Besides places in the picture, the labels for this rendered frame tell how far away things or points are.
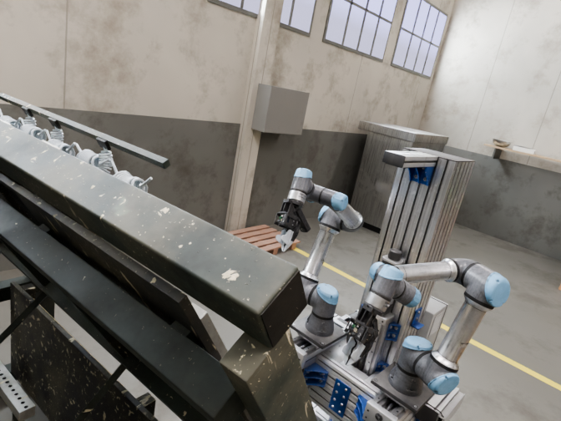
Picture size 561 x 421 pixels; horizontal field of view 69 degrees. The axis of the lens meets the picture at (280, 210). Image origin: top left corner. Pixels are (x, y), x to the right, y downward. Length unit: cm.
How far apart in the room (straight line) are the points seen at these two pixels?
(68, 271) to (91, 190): 26
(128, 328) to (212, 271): 33
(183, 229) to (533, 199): 904
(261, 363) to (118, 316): 40
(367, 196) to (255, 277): 700
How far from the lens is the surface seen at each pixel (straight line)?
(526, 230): 963
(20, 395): 179
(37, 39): 440
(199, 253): 69
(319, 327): 215
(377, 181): 747
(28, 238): 132
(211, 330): 98
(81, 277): 110
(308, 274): 215
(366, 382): 213
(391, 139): 736
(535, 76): 968
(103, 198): 91
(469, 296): 176
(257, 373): 67
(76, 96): 454
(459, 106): 998
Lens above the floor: 219
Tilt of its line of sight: 17 degrees down
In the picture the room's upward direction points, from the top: 11 degrees clockwise
